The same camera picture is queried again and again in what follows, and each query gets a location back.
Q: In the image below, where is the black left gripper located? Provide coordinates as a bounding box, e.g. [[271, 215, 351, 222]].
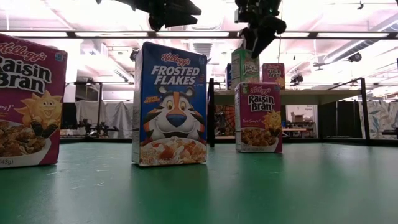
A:
[[114, 0, 202, 32]]

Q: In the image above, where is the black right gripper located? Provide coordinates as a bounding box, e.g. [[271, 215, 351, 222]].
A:
[[239, 0, 287, 60]]

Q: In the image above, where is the Apple Jacks cereal box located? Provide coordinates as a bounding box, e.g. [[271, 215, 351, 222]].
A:
[[231, 48, 261, 91]]

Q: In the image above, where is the Raisin Bran cereal box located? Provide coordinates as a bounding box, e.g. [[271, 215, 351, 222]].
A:
[[234, 82, 284, 154], [262, 63, 286, 90], [0, 33, 68, 169]]

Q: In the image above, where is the Frosted Flakes cereal box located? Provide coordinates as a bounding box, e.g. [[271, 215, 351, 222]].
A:
[[131, 41, 208, 167], [225, 63, 233, 91]]

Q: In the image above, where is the red mandala tapestry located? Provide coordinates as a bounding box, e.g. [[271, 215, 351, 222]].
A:
[[214, 105, 236, 138]]

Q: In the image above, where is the wooden workbench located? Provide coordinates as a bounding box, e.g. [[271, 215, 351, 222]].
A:
[[281, 126, 317, 138]]

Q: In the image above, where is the black overhead light bar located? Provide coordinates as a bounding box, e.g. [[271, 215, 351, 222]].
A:
[[0, 30, 398, 40]]

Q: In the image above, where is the black metal rack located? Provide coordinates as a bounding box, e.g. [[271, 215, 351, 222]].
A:
[[65, 80, 104, 138]]

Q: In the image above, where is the white drape cloth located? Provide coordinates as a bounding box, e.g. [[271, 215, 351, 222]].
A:
[[74, 100, 134, 139]]

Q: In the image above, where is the black partition panel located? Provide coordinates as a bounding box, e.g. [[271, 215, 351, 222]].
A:
[[317, 100, 363, 139]]

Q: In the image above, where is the floral patterned curtain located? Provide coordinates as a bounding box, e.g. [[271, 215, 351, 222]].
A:
[[357, 100, 398, 140]]

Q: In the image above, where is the black monitor screen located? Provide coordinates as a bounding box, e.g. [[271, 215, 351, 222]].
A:
[[60, 102, 78, 130]]

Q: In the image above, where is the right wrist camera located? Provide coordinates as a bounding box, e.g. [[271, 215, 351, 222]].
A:
[[234, 7, 250, 24]]

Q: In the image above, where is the wooden shelf with black frame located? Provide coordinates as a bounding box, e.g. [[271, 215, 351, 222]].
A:
[[206, 77, 371, 148]]

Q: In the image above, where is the black table frame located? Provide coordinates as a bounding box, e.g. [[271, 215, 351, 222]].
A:
[[58, 136, 398, 147]]

